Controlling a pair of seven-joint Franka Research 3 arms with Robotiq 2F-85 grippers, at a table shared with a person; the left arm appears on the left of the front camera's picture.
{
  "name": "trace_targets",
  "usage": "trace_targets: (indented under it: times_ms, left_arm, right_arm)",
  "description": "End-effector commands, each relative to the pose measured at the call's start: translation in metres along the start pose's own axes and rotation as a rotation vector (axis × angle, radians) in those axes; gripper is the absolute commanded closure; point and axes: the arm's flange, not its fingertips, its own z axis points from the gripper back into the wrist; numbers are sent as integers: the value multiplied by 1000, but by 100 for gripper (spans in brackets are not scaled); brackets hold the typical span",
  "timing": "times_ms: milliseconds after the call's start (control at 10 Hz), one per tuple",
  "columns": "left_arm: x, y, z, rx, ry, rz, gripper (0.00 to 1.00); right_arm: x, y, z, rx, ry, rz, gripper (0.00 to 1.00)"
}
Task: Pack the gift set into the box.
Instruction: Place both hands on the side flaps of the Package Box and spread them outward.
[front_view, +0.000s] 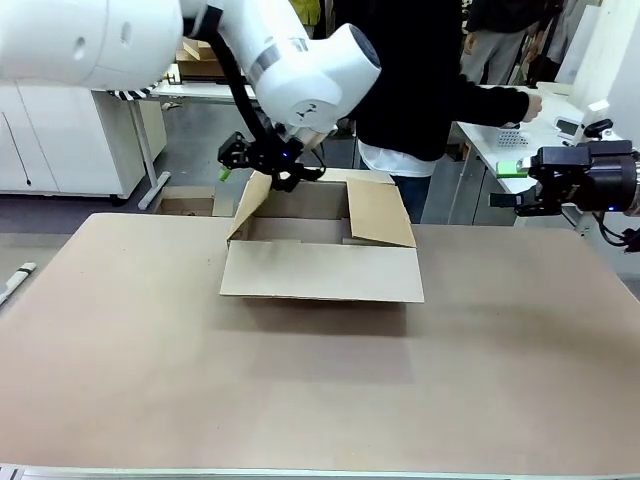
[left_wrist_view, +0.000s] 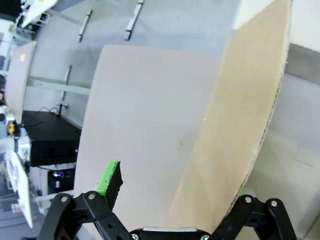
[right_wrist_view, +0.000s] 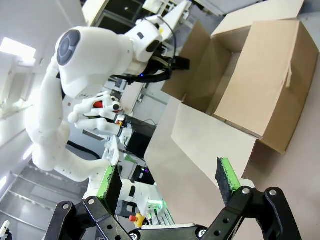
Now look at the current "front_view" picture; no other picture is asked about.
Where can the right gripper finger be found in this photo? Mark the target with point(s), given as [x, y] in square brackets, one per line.
[510, 169]
[530, 201]

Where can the small open cardboard box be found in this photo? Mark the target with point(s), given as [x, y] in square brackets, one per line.
[200, 62]

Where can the person in black sweater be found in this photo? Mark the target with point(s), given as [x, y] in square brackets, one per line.
[415, 75]

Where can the person's left forearm black sleeve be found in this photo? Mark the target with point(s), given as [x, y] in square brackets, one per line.
[500, 102]

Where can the bystander in grey trousers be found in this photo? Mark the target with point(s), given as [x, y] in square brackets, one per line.
[492, 45]

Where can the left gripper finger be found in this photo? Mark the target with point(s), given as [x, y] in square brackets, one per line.
[237, 141]
[232, 159]

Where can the brown cardboard shipping box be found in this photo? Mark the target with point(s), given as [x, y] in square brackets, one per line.
[320, 272]

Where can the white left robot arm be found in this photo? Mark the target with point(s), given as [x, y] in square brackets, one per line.
[75, 40]

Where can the white storage cabinet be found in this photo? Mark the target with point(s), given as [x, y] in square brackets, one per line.
[65, 150]

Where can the cardboard box on floor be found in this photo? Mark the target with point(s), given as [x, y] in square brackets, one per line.
[182, 202]

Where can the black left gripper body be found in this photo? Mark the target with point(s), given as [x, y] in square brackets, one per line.
[277, 155]

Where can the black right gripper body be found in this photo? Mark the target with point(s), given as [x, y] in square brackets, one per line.
[595, 175]

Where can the white flat strip tool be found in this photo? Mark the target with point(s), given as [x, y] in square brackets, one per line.
[19, 277]

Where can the aluminium table edge rail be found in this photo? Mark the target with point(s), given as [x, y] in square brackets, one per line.
[320, 475]

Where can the white side table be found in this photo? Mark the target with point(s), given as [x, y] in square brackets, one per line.
[545, 137]

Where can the bystander bare hand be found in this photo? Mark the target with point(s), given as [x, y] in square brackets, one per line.
[468, 44]

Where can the white digital timer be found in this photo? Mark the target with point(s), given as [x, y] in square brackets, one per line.
[567, 126]

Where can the person's left hand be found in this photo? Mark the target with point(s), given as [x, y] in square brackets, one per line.
[532, 107]

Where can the right wrist camera white cap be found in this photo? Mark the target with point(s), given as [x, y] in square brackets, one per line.
[598, 127]

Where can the perforated metal plate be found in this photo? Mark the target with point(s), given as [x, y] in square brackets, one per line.
[511, 139]

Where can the white background desk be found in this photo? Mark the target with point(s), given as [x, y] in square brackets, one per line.
[200, 92]

